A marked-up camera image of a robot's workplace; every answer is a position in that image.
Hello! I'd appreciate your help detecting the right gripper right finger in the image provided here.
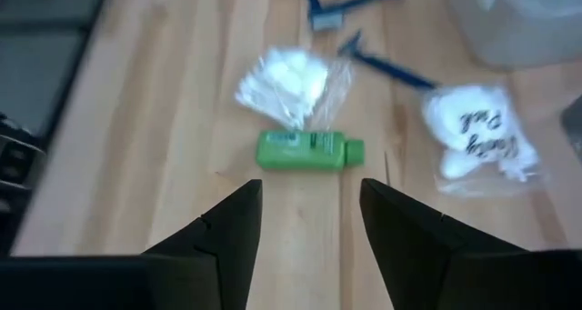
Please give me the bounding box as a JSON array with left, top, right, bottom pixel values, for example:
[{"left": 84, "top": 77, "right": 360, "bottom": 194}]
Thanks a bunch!
[{"left": 359, "top": 177, "right": 531, "bottom": 310}]

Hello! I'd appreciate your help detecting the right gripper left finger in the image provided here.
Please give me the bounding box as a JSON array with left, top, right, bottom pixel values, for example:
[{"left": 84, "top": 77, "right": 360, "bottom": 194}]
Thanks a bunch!
[{"left": 144, "top": 178, "right": 265, "bottom": 310}]

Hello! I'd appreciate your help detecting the light grey plastic bin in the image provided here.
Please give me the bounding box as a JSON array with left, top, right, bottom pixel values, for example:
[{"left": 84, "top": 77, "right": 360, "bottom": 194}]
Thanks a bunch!
[{"left": 447, "top": 0, "right": 582, "bottom": 72}]

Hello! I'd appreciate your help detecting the small green bottle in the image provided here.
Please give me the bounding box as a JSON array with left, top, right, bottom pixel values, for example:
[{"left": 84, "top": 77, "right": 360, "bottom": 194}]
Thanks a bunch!
[{"left": 255, "top": 128, "right": 366, "bottom": 173}]

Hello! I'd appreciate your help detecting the clear bag of cotton swabs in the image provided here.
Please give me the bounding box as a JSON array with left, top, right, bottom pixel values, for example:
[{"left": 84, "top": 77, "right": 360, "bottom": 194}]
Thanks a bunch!
[{"left": 233, "top": 45, "right": 355, "bottom": 135}]

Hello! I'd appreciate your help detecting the cotton bag with black script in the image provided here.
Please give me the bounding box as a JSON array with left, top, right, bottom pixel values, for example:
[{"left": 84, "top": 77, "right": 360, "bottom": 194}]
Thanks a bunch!
[{"left": 419, "top": 83, "right": 546, "bottom": 198}]

